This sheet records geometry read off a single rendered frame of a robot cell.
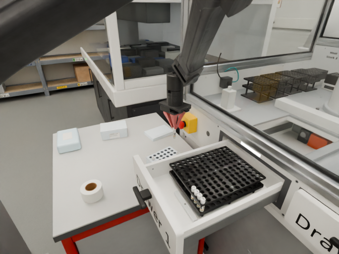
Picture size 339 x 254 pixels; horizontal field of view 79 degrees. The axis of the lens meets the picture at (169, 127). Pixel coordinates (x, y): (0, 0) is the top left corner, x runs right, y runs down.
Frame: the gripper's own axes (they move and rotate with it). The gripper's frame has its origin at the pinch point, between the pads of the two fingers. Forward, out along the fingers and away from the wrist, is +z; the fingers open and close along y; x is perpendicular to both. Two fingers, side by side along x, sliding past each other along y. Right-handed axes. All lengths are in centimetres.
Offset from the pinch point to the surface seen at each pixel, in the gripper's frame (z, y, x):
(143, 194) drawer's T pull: 3.1, -14.7, 28.0
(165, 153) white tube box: 13.9, 4.0, 1.0
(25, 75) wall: 58, 402, -41
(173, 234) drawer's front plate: 3.1, -27.3, 30.7
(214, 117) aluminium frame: -2.7, -9.4, -12.0
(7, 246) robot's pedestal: 49, 40, 60
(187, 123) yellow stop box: 4.4, 3.4, -12.0
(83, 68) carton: 49, 333, -120
